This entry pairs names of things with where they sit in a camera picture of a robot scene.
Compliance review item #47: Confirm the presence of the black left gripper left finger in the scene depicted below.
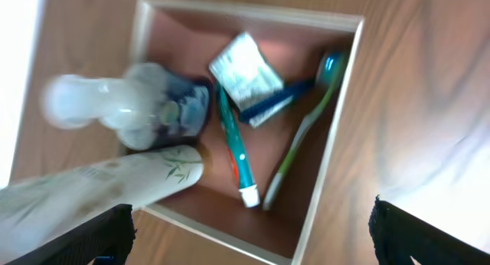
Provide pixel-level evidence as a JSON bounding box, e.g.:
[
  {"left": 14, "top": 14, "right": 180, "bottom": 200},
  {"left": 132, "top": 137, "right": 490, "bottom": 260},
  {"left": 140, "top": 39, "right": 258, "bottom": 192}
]
[{"left": 8, "top": 204, "right": 136, "bottom": 265}]

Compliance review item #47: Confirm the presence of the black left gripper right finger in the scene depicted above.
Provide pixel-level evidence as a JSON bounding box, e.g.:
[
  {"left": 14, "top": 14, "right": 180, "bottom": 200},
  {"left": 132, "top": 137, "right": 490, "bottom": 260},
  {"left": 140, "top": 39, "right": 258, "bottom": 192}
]
[{"left": 368, "top": 198, "right": 489, "bottom": 265}]

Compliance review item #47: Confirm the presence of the white Pantene tube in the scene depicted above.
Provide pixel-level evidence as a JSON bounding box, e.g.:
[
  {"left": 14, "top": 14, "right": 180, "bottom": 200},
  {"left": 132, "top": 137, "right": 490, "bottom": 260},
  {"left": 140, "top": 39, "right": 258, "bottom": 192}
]
[{"left": 1, "top": 146, "right": 204, "bottom": 263}]

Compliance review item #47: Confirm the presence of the Dettol foam soap bottle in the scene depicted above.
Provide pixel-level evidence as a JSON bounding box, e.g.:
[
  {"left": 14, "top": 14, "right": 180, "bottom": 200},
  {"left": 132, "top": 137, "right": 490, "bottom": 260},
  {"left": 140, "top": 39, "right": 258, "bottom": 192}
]
[{"left": 41, "top": 63, "right": 213, "bottom": 151}]

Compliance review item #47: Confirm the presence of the teal Colgate toothpaste tube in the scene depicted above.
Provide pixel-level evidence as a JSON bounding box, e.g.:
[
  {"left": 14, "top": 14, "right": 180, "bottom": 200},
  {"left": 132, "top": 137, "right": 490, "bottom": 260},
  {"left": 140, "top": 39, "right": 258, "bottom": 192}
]
[{"left": 215, "top": 84, "right": 260, "bottom": 208}]

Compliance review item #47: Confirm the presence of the green white toothbrush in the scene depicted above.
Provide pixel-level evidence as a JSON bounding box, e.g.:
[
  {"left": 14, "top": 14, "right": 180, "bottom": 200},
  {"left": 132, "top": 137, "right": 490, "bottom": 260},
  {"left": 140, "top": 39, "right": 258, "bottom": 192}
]
[{"left": 263, "top": 52, "right": 348, "bottom": 211}]

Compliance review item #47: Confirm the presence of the blue disposable razor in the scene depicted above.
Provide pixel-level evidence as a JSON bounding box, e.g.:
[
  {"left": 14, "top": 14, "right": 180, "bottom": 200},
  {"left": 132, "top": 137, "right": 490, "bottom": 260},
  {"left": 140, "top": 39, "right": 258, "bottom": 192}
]
[{"left": 238, "top": 78, "right": 315, "bottom": 128}]

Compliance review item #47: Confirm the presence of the green white soap bar pack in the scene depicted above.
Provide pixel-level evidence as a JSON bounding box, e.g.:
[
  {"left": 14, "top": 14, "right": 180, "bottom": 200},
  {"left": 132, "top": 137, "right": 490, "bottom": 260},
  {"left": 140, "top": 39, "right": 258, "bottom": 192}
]
[{"left": 209, "top": 32, "right": 285, "bottom": 112}]

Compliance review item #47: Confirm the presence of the white box pink interior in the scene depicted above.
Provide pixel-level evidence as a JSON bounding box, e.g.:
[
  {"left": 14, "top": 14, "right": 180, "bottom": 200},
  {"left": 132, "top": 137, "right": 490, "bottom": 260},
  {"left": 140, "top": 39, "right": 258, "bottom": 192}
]
[{"left": 131, "top": 0, "right": 364, "bottom": 264}]

